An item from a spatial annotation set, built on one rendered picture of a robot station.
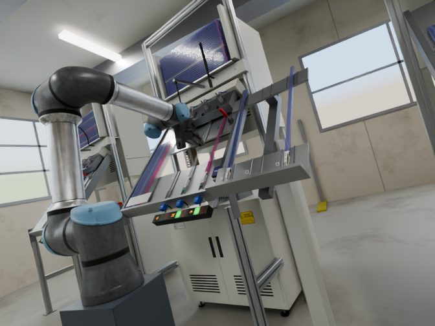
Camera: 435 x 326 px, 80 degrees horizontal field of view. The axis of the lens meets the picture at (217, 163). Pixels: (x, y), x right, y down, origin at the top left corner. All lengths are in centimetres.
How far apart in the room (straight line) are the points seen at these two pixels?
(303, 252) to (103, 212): 68
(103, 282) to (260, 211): 84
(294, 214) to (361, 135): 341
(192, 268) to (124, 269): 104
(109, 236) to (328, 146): 385
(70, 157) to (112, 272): 36
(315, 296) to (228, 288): 65
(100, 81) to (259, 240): 100
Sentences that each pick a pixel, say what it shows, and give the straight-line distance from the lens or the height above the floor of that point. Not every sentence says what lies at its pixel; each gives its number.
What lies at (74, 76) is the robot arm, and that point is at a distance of 85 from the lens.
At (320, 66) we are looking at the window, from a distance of 445.
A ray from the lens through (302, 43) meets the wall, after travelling 461.
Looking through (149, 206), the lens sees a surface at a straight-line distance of 135.
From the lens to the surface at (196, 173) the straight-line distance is 123.
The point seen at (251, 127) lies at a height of 103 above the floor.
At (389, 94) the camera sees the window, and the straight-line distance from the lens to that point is 439.
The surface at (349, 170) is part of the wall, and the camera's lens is 430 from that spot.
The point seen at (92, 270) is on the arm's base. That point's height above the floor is 63.
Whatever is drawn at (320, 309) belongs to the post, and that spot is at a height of 23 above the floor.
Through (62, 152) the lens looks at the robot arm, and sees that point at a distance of 87.
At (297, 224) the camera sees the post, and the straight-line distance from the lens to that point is 99.
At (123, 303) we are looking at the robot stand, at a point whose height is 55.
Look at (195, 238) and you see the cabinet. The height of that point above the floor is 45.
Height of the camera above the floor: 76
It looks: 4 degrees up
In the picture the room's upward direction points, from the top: 15 degrees counter-clockwise
